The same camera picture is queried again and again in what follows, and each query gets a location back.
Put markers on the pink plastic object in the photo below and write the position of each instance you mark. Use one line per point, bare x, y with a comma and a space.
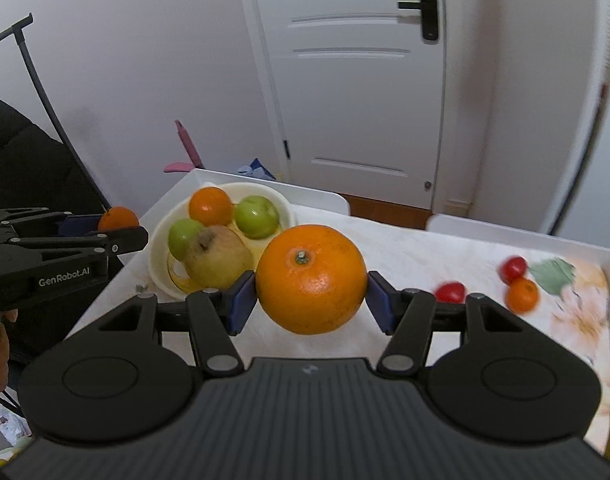
190, 152

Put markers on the white refrigerator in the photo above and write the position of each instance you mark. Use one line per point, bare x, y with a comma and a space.
600, 110

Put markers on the blue and white bag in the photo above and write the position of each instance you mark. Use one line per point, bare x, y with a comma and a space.
257, 169

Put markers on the large orange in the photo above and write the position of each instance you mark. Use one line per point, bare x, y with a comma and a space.
211, 206
310, 280

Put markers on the green apple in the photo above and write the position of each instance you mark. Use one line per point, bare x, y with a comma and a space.
182, 237
256, 216

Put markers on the yellow-red apple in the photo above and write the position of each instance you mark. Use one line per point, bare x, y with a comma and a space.
217, 260

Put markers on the floral tablecloth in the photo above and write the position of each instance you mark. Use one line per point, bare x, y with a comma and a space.
425, 260

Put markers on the white panel door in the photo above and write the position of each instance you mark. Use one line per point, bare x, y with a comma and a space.
345, 100

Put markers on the black pole stand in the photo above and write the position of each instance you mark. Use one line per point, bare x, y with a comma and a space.
35, 80

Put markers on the white rimmed table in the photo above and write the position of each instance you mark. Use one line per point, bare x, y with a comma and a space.
510, 237

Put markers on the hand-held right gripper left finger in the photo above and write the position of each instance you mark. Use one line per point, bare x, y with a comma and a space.
242, 302

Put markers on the small mandarin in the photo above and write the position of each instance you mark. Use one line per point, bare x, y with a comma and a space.
522, 294
117, 219

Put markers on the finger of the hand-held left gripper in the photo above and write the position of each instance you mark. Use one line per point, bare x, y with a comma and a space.
120, 242
80, 224

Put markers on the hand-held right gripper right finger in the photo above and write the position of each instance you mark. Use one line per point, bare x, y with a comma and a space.
380, 302

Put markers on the yellow bear bowl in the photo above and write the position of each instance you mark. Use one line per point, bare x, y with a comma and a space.
280, 207

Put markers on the red cherry tomato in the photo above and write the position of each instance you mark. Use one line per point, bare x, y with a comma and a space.
513, 269
450, 291

